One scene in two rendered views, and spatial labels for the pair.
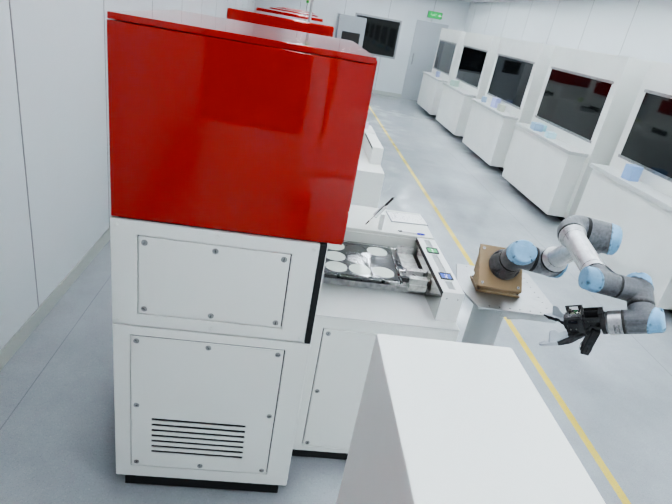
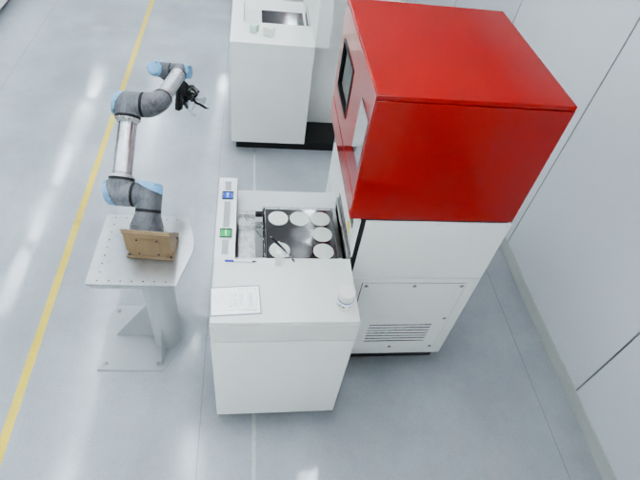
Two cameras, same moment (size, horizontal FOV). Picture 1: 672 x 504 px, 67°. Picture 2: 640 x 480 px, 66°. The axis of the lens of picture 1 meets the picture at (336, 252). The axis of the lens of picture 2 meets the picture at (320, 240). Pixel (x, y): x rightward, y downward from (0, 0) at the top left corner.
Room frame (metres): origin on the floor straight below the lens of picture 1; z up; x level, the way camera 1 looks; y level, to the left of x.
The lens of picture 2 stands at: (3.85, -0.14, 2.68)
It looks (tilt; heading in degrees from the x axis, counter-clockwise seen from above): 47 degrees down; 175
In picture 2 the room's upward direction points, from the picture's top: 10 degrees clockwise
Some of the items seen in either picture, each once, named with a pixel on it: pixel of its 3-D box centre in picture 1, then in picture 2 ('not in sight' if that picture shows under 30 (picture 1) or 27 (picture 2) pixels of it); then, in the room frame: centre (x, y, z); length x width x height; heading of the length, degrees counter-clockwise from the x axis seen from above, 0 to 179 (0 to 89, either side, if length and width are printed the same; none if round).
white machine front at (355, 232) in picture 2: (314, 247); (344, 190); (1.95, 0.09, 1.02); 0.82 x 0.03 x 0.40; 8
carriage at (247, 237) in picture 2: (409, 270); (247, 240); (2.22, -0.37, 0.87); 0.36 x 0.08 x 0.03; 8
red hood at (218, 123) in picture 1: (251, 115); (430, 110); (1.90, 0.40, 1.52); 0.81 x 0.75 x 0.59; 8
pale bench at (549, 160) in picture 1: (579, 133); not in sight; (7.08, -2.92, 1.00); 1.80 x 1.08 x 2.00; 8
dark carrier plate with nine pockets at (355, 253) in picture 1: (357, 259); (300, 234); (2.17, -0.11, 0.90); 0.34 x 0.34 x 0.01; 8
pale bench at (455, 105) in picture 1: (478, 86); not in sight; (11.44, -2.33, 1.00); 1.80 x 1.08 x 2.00; 8
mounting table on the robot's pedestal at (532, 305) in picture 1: (497, 299); (147, 257); (2.30, -0.84, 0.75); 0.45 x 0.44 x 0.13; 96
